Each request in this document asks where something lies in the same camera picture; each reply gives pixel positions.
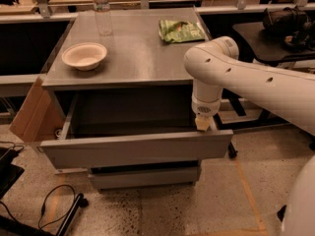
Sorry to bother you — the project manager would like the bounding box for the clear plastic water bottle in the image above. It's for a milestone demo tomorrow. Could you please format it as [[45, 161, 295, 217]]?
[[93, 0, 112, 35]]

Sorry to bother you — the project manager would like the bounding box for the black cable on floor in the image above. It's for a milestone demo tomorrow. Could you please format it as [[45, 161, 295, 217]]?
[[37, 184, 77, 231]]

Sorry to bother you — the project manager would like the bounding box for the grey bottom drawer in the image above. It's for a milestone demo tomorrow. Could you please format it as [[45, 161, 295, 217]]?
[[89, 166, 200, 190]]

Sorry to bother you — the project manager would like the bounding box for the brown cardboard box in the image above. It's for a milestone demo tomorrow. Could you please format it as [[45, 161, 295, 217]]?
[[10, 77, 64, 143]]

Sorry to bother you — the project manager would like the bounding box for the grey drawer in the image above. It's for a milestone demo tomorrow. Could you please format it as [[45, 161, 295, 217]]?
[[89, 166, 200, 190], [40, 93, 233, 169]]

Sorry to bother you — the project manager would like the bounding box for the green chip bag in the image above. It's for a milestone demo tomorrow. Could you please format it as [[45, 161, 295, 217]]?
[[158, 20, 205, 43]]

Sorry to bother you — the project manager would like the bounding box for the grey drawer cabinet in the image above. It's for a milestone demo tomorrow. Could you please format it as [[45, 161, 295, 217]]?
[[41, 7, 228, 193]]

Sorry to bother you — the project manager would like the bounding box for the black device on table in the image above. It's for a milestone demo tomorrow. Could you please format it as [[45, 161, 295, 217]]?
[[263, 7, 315, 51]]

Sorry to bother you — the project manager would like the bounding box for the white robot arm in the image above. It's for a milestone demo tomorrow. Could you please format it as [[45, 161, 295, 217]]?
[[183, 36, 315, 236]]

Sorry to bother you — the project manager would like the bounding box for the black stand leg left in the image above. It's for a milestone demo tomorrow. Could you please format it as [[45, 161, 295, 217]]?
[[55, 193, 89, 236]]

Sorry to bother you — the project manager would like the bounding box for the grey top drawer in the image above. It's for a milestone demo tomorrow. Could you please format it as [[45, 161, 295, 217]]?
[[40, 93, 233, 169]]

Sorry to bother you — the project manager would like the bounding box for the black equipment at left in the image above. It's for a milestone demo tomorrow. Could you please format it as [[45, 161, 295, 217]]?
[[0, 147, 24, 199]]

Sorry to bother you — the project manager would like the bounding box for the white paper bowl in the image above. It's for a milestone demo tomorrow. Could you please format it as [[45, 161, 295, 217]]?
[[62, 42, 107, 71]]

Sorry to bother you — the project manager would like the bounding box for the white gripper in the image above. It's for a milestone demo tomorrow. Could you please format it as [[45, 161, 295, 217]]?
[[191, 95, 221, 132]]

